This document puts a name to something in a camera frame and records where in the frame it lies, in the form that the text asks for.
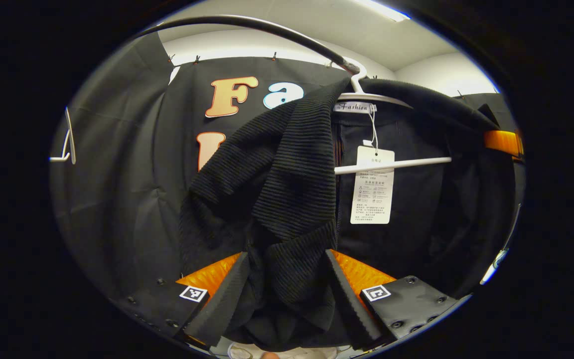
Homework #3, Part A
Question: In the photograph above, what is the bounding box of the black clothes rack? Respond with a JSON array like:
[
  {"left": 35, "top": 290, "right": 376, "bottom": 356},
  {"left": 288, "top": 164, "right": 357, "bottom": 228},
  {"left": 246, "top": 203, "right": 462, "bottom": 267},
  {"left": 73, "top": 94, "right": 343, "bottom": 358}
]
[{"left": 137, "top": 15, "right": 363, "bottom": 75}]

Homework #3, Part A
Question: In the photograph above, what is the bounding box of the white paper garment tag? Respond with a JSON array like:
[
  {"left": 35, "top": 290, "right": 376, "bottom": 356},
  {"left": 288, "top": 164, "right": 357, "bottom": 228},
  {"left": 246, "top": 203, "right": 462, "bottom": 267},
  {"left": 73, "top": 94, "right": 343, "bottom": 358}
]
[{"left": 350, "top": 145, "right": 396, "bottom": 225}]

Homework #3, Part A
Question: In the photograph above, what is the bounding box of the white plastic hanger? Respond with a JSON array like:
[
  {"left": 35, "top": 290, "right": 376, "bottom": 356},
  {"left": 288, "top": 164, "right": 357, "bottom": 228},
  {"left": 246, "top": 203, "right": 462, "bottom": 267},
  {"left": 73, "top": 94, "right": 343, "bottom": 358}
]
[
  {"left": 334, "top": 60, "right": 453, "bottom": 176},
  {"left": 49, "top": 106, "right": 77, "bottom": 165}
]

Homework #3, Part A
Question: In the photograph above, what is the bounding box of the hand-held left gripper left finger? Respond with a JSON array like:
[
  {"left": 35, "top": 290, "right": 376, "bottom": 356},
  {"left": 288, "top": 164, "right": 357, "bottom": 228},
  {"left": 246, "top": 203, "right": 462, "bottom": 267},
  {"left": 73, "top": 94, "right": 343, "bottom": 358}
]
[{"left": 117, "top": 252, "right": 251, "bottom": 349}]

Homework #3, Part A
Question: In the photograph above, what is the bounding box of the black backdrop cloth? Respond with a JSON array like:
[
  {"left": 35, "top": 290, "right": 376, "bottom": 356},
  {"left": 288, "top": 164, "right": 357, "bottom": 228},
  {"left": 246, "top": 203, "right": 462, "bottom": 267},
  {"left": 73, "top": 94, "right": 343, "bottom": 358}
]
[{"left": 49, "top": 31, "right": 517, "bottom": 302}]

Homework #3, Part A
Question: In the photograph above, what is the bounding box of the black knit garment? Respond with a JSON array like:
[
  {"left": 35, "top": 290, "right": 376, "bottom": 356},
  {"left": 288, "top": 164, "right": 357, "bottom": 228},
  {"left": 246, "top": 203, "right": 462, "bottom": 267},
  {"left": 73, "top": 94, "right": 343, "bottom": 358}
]
[{"left": 177, "top": 77, "right": 518, "bottom": 351}]

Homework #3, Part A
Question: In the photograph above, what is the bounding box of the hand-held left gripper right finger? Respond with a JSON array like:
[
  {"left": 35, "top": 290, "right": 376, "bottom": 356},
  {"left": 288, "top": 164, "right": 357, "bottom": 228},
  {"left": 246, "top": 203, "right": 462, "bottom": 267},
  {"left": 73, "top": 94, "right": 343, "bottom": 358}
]
[{"left": 324, "top": 249, "right": 460, "bottom": 353}]

